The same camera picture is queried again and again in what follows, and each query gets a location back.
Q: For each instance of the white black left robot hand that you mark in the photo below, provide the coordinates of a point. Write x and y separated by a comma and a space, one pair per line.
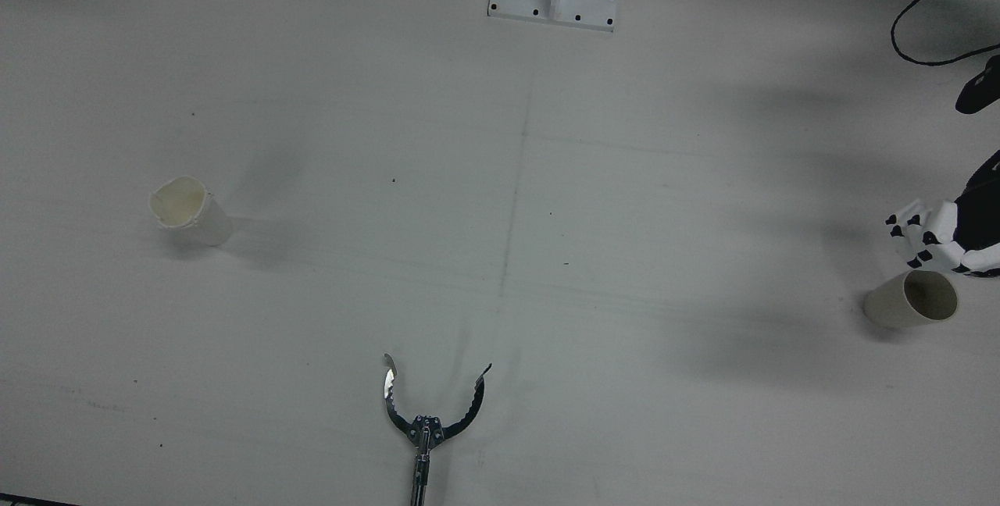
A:
941, 240

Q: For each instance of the white paper cup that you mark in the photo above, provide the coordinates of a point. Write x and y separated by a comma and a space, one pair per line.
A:
195, 217

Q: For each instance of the smooth beige paper cup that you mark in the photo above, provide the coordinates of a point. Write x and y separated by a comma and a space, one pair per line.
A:
898, 303

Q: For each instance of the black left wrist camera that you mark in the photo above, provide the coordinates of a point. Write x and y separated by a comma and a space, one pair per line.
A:
980, 88

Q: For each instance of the metal claw grabber tool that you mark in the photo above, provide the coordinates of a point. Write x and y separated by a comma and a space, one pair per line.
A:
423, 432

